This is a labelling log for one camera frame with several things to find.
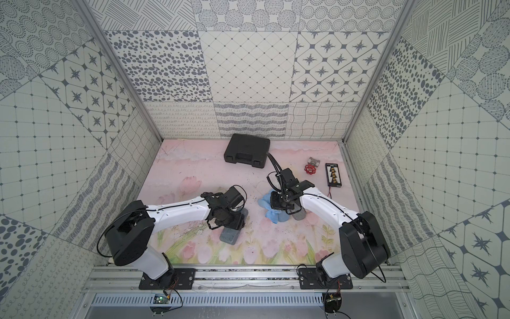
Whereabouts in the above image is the aluminium mounting rail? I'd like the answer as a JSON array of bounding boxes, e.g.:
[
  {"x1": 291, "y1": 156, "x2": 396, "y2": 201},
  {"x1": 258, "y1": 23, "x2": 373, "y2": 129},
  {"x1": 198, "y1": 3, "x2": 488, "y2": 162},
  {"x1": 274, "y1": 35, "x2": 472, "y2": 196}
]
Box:
[{"x1": 82, "y1": 265, "x2": 410, "y2": 293}]

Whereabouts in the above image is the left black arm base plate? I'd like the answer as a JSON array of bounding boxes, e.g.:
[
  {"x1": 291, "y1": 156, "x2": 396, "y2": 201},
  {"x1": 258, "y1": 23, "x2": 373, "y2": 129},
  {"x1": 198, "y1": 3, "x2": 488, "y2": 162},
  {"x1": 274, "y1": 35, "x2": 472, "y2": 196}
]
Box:
[{"x1": 139, "y1": 268, "x2": 197, "y2": 291}]

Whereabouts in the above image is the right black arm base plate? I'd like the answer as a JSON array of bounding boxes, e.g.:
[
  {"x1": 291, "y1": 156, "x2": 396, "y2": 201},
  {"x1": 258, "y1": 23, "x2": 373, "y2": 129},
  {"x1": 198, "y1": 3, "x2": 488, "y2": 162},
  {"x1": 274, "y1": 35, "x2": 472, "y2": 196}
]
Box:
[{"x1": 296, "y1": 265, "x2": 353, "y2": 291}]

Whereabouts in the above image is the blue eyeglass case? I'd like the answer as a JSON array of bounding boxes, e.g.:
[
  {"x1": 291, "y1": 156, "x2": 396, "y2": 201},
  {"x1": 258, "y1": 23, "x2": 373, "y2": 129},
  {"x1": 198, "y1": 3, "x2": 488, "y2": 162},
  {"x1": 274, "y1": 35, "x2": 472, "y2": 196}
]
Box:
[{"x1": 278, "y1": 211, "x2": 290, "y2": 223}]

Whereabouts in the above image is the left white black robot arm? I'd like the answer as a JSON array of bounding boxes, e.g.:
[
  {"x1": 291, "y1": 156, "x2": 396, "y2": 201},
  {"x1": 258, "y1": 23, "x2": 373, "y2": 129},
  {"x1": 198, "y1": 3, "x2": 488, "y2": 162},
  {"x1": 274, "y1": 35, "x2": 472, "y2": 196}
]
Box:
[{"x1": 102, "y1": 186, "x2": 246, "y2": 285}]

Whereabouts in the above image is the blue microfiber cloth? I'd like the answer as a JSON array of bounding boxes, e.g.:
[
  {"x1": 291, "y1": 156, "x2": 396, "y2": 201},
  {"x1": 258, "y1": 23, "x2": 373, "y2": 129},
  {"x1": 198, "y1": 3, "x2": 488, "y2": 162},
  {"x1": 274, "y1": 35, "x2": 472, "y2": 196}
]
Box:
[{"x1": 258, "y1": 190, "x2": 280, "y2": 224}]

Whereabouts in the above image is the white slotted cable duct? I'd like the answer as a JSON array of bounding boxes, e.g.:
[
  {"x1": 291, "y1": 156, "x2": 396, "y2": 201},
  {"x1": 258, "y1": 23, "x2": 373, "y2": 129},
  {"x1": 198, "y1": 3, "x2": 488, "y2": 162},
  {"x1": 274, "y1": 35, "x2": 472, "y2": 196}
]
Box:
[{"x1": 92, "y1": 292, "x2": 323, "y2": 307}]

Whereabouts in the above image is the red valve handwheel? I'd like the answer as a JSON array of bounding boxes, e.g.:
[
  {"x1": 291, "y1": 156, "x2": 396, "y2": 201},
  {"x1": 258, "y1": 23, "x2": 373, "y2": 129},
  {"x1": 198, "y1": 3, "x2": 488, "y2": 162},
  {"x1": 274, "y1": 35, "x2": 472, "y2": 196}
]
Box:
[{"x1": 304, "y1": 163, "x2": 316, "y2": 175}]

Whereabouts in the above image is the grey felt eyeglass case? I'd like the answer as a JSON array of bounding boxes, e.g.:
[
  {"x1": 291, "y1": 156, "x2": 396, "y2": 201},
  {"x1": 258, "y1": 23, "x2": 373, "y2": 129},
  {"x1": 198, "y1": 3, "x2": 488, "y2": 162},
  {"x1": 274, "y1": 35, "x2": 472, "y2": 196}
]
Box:
[{"x1": 292, "y1": 209, "x2": 307, "y2": 221}]

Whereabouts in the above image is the black plastic tool case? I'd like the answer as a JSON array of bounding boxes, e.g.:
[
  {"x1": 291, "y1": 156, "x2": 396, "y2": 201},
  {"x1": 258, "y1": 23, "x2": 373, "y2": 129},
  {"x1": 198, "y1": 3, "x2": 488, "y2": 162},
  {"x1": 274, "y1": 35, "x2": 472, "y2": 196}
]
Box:
[{"x1": 224, "y1": 134, "x2": 270, "y2": 168}]

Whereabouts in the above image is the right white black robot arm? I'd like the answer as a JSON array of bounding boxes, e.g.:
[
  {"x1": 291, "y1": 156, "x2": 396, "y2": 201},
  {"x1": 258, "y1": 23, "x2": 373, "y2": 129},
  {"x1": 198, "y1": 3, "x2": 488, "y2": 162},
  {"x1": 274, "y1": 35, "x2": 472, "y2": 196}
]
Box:
[{"x1": 270, "y1": 170, "x2": 390, "y2": 281}]

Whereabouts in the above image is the black box with brass parts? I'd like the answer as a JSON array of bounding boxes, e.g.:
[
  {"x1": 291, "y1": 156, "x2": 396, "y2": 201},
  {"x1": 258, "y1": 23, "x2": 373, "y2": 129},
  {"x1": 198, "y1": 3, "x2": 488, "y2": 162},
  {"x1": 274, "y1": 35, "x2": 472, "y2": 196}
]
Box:
[{"x1": 325, "y1": 163, "x2": 342, "y2": 187}]

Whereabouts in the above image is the dark grey eyeglass case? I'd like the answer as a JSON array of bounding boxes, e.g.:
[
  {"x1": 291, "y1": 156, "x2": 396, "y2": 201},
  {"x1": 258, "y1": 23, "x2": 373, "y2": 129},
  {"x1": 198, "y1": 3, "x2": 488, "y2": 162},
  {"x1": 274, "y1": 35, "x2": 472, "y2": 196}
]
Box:
[{"x1": 219, "y1": 208, "x2": 248, "y2": 245}]

